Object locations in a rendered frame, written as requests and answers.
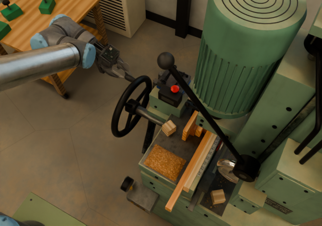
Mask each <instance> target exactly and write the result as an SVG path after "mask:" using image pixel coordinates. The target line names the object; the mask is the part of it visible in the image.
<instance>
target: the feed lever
mask: <svg viewBox="0 0 322 226"><path fill-rule="evenodd" d="M174 62H175V60H174V56H173V55H172V54H171V53H169V52H163V53H161V54H159V56H158V58H157V64H158V66H159V67H160V68H161V69H164V70H169V72H170V73H171V74H172V76H173V77H174V78H175V80H176V81H177V82H178V83H179V85H180V86H181V87H182V89H183V90H184V91H185V93H186V94H187V95H188V97H189V98H190V99H191V101H192V102H193V103H194V105H195V106H196V107H197V109H198V110H199V111H200V112H201V114H202V115H203V116H204V118H205V119H206V120H207V122H208V123H209V124H210V125H211V127H212V128H213V129H214V131H215V132H216V133H217V135H218V136H219V137H220V139H221V140H222V141H223V143H224V144H225V145H226V147H227V148H228V149H229V151H230V152H231V153H232V155H233V156H234V157H235V158H236V160H237V161H236V163H235V165H234V167H233V170H232V172H233V174H234V175H235V176H236V177H237V178H239V179H241V180H243V181H246V182H254V181H255V180H257V179H258V177H259V174H258V171H259V169H260V166H261V164H260V162H259V161H258V160H257V159H255V158H254V157H252V156H249V155H246V154H242V155H240V154H239V153H238V152H237V150H236V149H235V148H234V146H233V145H232V143H231V142H230V141H229V140H228V138H227V137H226V136H225V134H224V133H223V132H222V130H221V129H220V127H219V126H218V125H217V123H216V122H215V121H214V119H213V118H212V117H211V115H210V114H209V113H208V111H207V110H206V108H205V107H204V106H203V104H202V103H201V102H200V100H199V99H198V98H197V96H196V95H195V94H194V92H193V91H192V90H191V88H190V87H189V86H188V84H187V83H186V82H185V80H184V79H183V77H182V76H181V75H180V73H179V72H178V71H177V69H176V68H175V67H174Z"/></svg>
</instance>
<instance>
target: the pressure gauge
mask: <svg viewBox="0 0 322 226"><path fill-rule="evenodd" d="M133 182H134V179H132V178H131V177H129V176H126V177H125V178H124V180H123V181H122V183H121V185H120V189H121V190H123V191H124V192H128V191H129V190H132V189H133V187H132V184H133Z"/></svg>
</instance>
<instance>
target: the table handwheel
mask: <svg viewBox="0 0 322 226"><path fill-rule="evenodd" d="M143 82H145V83H146V87H145V89H144V90H143V92H142V93H141V94H140V95H139V96H138V97H137V99H136V100H134V99H129V100H128V98H129V97H130V95H131V94H132V92H133V91H134V90H135V89H136V87H137V86H138V85H140V84H141V83H143ZM151 91H152V81H151V79H150V77H148V76H146V75H142V76H139V77H137V78H136V79H135V80H133V81H132V82H131V83H130V84H129V86H128V87H127V88H126V90H125V91H124V92H123V94H122V96H121V97H120V99H119V101H118V103H117V105H116V107H115V110H114V113H113V117H112V121H111V131H112V134H113V135H114V136H115V137H118V138H120V137H124V136H125V135H127V134H128V133H129V132H130V131H131V130H132V129H133V128H134V127H135V126H136V124H137V123H138V121H139V120H140V118H141V117H144V118H146V119H148V120H150V121H152V122H153V123H155V124H157V125H159V126H161V127H162V125H164V123H165V122H163V121H161V120H159V119H157V118H155V117H153V116H151V115H149V114H148V112H147V109H146V107H147V105H148V102H149V100H150V97H149V94H150V93H151ZM143 96H144V98H143V101H142V104H140V100H141V99H142V97H143ZM127 100H128V101H127ZM124 106H125V111H126V112H128V113H129V114H128V118H127V122H126V126H125V128H124V129H123V130H121V131H118V122H119V118H120V115H121V112H122V110H123V108H124ZM132 115H135V117H134V118H133V120H132V121H131V118H132ZM130 121H131V122H130Z"/></svg>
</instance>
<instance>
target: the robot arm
mask: <svg viewBox="0 0 322 226"><path fill-rule="evenodd" d="M30 45H31V48H32V50H29V51H23V52H19V53H14V54H9V55H3V56H0V92H1V91H4V90H8V89H11V88H14V87H16V86H19V85H22V84H25V83H28V82H31V81H34V80H37V79H40V78H43V77H46V76H49V75H52V74H55V73H58V72H61V71H64V70H67V69H71V68H75V67H82V68H90V67H91V66H92V64H93V63H94V61H95V63H96V66H97V68H98V70H99V72H100V73H103V74H104V73H106V74H108V75H109V76H112V77H116V78H121V79H125V75H126V74H129V75H131V76H132V73H131V71H130V70H129V64H128V63H124V62H123V60H122V59H121V58H120V57H119V56H120V54H119V53H120V51H119V50H118V49H116V48H115V47H114V46H112V45H111V44H109V45H108V46H106V47H104V46H103V45H102V44H100V43H99V42H98V39H96V37H95V36H94V35H93V34H92V33H90V32H88V31H87V30H86V29H84V28H83V27H81V26H80V25H79V24H77V23H76V22H75V21H73V20H72V19H71V18H70V17H68V16H66V15H64V14H59V15H57V16H55V18H53V19H52V20H51V22H50V24H49V27H47V28H46V29H44V30H42V31H40V32H39V33H36V34H35V35H34V36H32V38H31V39H30ZM116 64H117V68H115V67H113V65H116ZM0 226H45V225H44V224H42V223H40V222H38V221H34V220H27V221H23V222H20V221H18V220H16V219H13V218H11V217H10V216H8V215H6V214H4V213H2V212H0Z"/></svg>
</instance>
